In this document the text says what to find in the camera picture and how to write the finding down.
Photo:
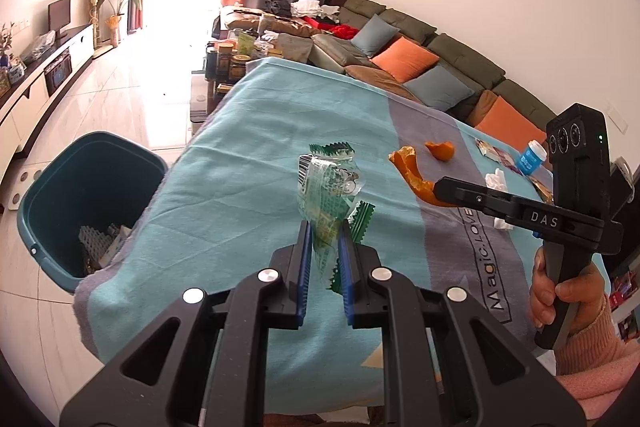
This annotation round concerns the person's right forearm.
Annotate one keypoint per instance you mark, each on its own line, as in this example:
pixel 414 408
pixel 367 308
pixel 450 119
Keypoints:
pixel 600 357

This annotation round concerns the blue-grey cushion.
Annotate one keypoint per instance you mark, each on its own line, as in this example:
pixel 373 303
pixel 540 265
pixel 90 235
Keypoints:
pixel 440 88
pixel 375 36

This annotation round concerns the teal plastic bin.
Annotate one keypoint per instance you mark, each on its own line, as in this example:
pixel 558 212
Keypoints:
pixel 75 177

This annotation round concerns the white tv cabinet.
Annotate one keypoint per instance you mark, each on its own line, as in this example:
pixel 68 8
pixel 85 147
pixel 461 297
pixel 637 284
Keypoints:
pixel 55 77

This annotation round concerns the person's right hand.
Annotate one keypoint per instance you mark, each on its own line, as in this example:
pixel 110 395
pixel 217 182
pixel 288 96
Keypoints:
pixel 585 297

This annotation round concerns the white foam fruit net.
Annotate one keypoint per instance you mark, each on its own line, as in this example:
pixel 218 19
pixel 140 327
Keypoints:
pixel 94 242

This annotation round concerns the small orange peel piece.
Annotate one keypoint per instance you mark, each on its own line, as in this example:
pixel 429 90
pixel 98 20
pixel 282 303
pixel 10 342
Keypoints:
pixel 441 151

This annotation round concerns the glass coffee table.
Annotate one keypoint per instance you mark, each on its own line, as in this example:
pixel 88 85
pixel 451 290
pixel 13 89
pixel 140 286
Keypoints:
pixel 202 102

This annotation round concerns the long curved orange peel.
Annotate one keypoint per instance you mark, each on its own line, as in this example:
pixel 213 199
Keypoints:
pixel 407 172

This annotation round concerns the black monitor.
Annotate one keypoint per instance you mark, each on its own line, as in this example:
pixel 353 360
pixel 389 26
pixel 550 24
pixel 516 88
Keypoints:
pixel 59 14

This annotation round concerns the dark bag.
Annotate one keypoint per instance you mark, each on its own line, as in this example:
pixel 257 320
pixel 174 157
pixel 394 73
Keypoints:
pixel 275 6

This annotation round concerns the small gold foil scrap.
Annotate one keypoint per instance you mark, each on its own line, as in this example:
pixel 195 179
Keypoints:
pixel 542 189

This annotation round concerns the orange cushion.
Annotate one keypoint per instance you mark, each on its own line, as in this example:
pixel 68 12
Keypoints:
pixel 405 59
pixel 507 124

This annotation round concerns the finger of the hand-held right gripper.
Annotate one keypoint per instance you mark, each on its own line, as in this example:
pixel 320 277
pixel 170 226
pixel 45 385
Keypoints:
pixel 470 194

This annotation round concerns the beige patterned bag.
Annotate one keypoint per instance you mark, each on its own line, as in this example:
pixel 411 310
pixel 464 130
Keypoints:
pixel 294 48

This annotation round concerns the white wall switch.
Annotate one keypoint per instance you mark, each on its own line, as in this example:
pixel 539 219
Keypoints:
pixel 617 118

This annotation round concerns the red cloth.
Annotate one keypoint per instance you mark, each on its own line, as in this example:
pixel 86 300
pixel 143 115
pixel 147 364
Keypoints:
pixel 340 29

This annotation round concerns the yellow white snack packet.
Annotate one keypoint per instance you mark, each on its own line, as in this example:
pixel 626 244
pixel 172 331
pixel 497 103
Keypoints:
pixel 484 148

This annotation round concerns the clear green printed wrapper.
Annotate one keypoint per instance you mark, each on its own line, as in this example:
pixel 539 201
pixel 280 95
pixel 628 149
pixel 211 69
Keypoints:
pixel 325 187

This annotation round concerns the white clothes pile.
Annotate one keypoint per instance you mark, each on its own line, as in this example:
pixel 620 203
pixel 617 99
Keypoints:
pixel 310 9

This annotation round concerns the clear plastic bag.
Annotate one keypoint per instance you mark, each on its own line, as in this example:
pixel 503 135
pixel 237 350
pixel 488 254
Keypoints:
pixel 39 47

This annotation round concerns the green snack bag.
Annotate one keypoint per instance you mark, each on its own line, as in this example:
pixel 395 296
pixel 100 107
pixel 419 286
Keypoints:
pixel 246 43

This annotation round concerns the small vase plant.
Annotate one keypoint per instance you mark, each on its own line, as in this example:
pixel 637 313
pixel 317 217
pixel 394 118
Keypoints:
pixel 6 44

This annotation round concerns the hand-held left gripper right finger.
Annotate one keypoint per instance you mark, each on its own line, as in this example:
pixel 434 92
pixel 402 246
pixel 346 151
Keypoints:
pixel 346 287

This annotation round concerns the small white tissue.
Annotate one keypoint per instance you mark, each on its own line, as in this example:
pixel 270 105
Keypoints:
pixel 502 224
pixel 496 178

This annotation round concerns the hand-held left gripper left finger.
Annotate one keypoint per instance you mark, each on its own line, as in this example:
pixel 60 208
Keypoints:
pixel 304 277

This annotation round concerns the brown jar with gold lid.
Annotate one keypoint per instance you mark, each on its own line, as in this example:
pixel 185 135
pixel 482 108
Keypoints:
pixel 225 62
pixel 240 68

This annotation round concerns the olive green sofa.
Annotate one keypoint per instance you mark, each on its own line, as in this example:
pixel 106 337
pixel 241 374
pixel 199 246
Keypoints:
pixel 460 52

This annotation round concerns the blue cup with white lid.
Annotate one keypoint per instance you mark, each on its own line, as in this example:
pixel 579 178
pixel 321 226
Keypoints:
pixel 530 159

